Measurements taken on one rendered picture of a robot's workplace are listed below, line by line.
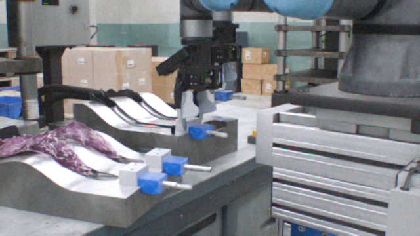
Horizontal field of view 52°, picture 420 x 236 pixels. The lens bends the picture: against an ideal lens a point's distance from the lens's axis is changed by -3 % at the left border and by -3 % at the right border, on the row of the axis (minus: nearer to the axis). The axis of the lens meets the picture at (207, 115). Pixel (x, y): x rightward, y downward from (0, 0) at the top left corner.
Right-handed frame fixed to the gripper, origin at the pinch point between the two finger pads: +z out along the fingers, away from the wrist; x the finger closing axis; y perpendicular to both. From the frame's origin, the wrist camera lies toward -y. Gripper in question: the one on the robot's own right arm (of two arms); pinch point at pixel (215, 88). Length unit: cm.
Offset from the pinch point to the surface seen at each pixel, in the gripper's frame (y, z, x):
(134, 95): -18.3, 1.5, -16.7
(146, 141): 4.6, 8.6, -36.0
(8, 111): -332, 59, 120
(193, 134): 15.2, 6.4, -31.2
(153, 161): 18, 8, -49
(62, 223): 15, 15, -69
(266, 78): -289, 64, 582
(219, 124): 12.0, 7.2, -15.7
